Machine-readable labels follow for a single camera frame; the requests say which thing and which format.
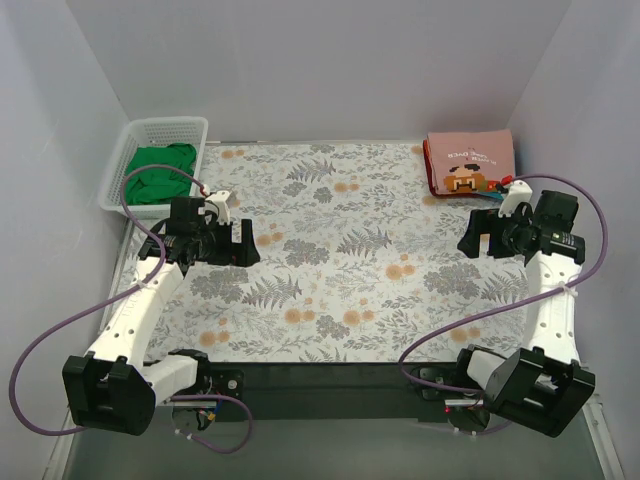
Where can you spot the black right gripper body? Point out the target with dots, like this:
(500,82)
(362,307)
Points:
(493,237)

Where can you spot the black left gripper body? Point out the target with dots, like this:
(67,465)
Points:
(230,245)

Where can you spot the green t shirt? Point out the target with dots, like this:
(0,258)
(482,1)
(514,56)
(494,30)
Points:
(157,185)

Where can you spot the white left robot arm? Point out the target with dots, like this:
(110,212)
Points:
(110,387)

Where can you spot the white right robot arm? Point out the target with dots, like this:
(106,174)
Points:
(542,385)

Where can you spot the blue folded t shirt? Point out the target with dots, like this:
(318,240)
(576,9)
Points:
(492,195)

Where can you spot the pink folded t shirt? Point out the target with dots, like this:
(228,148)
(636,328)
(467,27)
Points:
(466,163)

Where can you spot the red folded t shirt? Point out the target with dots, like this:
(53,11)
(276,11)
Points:
(428,166)

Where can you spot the floral table mat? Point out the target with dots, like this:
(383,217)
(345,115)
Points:
(359,262)

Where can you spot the white plastic basket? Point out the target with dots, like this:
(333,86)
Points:
(151,132)

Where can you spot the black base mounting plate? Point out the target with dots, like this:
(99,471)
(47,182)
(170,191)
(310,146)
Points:
(319,391)

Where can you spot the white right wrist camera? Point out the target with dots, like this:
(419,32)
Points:
(517,192)

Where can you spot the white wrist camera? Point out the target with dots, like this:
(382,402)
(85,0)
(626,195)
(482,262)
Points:
(219,203)
(517,192)

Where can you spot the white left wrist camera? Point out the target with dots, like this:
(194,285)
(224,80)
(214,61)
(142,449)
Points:
(219,203)

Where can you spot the aluminium rail frame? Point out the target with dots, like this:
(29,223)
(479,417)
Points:
(352,449)

